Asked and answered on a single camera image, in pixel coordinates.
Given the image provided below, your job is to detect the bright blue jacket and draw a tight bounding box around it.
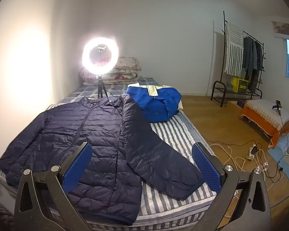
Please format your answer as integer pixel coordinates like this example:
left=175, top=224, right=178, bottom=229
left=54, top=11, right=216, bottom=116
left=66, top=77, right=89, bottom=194
left=126, top=85, right=182, bottom=123

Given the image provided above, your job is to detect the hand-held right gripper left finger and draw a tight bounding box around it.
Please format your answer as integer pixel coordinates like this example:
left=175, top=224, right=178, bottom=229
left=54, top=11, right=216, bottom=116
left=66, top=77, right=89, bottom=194
left=14, top=142, right=93, bottom=231

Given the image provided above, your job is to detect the floral curtain valance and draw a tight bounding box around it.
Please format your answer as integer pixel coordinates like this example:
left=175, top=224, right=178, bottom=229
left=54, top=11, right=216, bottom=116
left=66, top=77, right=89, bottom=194
left=272, top=20, right=289, bottom=39

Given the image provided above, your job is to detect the black tripod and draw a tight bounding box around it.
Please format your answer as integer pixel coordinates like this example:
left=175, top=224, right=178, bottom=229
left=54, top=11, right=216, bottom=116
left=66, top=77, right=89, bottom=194
left=96, top=75, right=109, bottom=99

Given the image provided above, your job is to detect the ring light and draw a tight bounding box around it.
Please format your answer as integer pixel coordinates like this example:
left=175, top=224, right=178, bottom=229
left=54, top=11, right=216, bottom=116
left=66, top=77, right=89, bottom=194
left=82, top=37, right=118, bottom=75

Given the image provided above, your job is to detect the striped bed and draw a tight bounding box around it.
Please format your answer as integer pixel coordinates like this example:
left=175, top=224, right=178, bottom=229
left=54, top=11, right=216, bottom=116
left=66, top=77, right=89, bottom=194
left=0, top=77, right=218, bottom=231

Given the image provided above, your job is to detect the yellow crate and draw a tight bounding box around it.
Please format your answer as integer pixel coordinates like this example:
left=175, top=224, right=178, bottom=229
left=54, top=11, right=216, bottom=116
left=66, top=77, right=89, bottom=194
left=231, top=76, right=249, bottom=93

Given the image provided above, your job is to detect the white power strip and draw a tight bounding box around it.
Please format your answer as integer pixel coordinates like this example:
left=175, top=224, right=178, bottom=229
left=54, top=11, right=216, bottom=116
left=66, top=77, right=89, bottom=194
left=246, top=144, right=258, bottom=160

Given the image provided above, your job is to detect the white crochet cover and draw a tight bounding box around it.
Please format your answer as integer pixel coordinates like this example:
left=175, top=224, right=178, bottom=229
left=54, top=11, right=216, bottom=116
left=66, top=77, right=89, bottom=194
left=245, top=99, right=289, bottom=131

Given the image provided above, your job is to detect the orange bench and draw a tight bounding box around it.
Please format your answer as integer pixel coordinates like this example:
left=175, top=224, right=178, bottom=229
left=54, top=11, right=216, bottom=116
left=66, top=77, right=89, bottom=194
left=240, top=105, right=289, bottom=148

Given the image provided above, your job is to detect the blue checkered blanket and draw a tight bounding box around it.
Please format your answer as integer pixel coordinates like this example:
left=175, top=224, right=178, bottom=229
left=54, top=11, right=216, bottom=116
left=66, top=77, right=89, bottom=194
left=60, top=77, right=157, bottom=104

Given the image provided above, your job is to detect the black hanging coat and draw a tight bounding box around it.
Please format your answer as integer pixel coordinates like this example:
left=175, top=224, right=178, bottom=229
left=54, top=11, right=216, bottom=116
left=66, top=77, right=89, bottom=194
left=250, top=41, right=264, bottom=93

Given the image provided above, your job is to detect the white striped towel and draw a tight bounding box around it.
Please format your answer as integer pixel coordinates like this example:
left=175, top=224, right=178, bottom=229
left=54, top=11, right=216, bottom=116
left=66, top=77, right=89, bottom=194
left=225, top=22, right=244, bottom=76

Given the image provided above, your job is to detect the navy puffer jacket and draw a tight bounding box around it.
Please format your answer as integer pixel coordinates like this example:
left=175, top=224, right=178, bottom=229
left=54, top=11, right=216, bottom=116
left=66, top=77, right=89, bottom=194
left=0, top=94, right=206, bottom=227

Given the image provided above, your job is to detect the white cable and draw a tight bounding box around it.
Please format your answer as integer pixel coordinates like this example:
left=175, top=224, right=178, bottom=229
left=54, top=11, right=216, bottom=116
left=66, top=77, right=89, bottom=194
left=208, top=144, right=250, bottom=172

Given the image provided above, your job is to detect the folded floral quilt stack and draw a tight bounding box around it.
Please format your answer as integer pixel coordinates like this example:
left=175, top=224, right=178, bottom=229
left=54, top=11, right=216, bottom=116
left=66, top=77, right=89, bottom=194
left=80, top=57, right=142, bottom=85

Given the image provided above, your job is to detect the black cable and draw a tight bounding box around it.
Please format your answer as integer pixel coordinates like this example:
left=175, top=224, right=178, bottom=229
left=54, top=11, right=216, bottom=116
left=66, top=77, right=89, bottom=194
left=253, top=115, right=289, bottom=183

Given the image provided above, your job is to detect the grey-green hanging coat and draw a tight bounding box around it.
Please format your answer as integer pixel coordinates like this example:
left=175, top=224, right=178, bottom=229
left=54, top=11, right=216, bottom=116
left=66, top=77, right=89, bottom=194
left=242, top=37, right=258, bottom=77

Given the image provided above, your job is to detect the black metal clothes rack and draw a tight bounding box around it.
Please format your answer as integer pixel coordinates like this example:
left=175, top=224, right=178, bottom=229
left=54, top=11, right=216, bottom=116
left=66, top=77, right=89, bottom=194
left=211, top=11, right=266, bottom=107

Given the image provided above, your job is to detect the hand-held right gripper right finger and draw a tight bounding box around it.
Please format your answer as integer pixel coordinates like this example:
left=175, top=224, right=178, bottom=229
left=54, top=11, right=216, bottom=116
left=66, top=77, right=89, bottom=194
left=191, top=142, right=271, bottom=231

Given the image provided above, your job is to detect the light blue mat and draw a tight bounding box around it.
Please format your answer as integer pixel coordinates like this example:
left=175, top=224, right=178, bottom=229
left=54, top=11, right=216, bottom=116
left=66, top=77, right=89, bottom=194
left=267, top=130, right=289, bottom=186

